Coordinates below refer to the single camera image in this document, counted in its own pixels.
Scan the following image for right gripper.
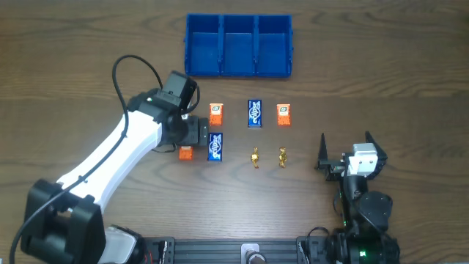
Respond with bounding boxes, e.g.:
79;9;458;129
314;131;388;182

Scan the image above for orange candy box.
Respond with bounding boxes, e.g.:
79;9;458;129
209;103;224;127
276;103;292;127
178;145;194;161

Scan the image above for blue candy pack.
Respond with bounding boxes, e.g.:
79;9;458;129
247;99;263;129
207;132;224;163

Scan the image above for blue tray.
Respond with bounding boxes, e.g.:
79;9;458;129
184;13;294;78

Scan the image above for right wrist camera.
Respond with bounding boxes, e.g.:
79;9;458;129
346;142;380;178

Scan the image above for black cable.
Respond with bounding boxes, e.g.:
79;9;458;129
331;190;345;221
9;54;164;264

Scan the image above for mounting rail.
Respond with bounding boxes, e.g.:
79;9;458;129
142;236;333;264

